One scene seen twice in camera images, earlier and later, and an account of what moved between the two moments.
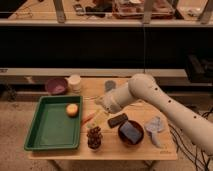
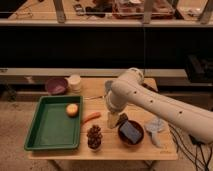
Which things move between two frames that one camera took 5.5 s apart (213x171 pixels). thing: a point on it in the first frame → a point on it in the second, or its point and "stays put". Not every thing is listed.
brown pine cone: (94, 138) stays put
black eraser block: (118, 120) stays put
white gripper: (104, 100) → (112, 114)
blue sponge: (131, 132) stays put
